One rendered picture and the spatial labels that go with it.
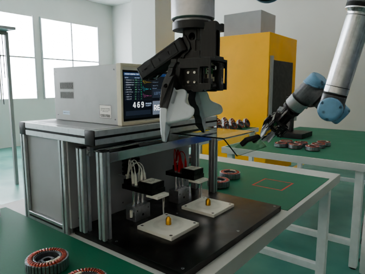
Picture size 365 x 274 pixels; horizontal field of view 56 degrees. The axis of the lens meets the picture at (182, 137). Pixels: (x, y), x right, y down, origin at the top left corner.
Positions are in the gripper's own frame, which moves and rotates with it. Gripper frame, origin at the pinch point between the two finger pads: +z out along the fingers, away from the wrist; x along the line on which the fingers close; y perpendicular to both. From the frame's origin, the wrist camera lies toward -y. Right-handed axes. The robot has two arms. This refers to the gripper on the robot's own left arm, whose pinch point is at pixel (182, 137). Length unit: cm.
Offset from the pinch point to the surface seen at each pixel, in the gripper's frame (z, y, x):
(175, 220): 37, -28, 44
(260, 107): 19, -107, 402
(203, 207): 37, -25, 60
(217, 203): 37, -22, 67
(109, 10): -204, -586, 652
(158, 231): 37, -28, 33
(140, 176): 22, -40, 41
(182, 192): 34, -37, 65
